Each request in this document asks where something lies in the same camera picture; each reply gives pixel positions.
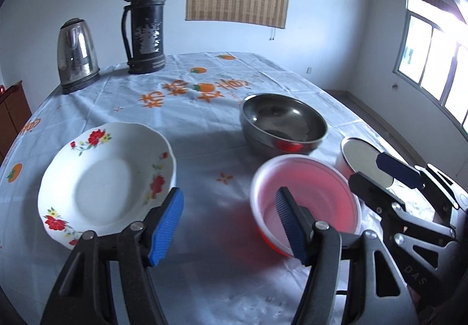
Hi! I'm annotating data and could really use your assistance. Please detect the stainless steel electric kettle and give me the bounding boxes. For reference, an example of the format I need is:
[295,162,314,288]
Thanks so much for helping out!
[56,18,101,95]

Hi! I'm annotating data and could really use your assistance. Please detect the brown wooden sideboard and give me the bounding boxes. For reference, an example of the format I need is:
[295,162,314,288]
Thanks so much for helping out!
[0,80,33,161]

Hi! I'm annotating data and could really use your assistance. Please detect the stainless steel bowl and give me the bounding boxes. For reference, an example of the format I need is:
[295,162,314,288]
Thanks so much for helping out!
[240,93,328,159]

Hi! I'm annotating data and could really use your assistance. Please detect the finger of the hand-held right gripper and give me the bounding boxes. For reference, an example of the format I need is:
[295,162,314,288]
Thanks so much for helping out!
[376,152,468,210]
[348,171,459,243]

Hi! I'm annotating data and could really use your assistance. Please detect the worn black thermos flask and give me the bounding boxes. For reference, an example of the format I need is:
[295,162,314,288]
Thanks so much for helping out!
[122,0,167,75]

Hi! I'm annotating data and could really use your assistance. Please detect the red plastic bowl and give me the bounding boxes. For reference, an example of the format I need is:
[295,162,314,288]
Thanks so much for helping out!
[250,154,362,258]

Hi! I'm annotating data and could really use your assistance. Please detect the printed light blue tablecloth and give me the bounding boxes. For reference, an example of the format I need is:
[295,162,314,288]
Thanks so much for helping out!
[0,51,468,325]

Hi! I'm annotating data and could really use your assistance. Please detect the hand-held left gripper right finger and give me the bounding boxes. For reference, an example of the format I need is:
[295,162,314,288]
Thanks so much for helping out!
[275,187,419,325]

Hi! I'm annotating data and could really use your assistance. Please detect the red flower white plate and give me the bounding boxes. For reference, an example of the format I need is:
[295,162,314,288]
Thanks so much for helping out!
[37,122,177,250]

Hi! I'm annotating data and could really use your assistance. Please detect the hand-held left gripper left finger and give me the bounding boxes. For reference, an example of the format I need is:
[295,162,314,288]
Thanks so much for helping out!
[39,187,184,325]

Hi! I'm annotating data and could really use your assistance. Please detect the glass window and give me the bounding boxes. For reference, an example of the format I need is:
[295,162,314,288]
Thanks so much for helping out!
[393,0,468,135]

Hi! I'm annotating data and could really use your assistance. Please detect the white enamel cup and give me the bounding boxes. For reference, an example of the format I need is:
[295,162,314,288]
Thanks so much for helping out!
[335,137,393,188]

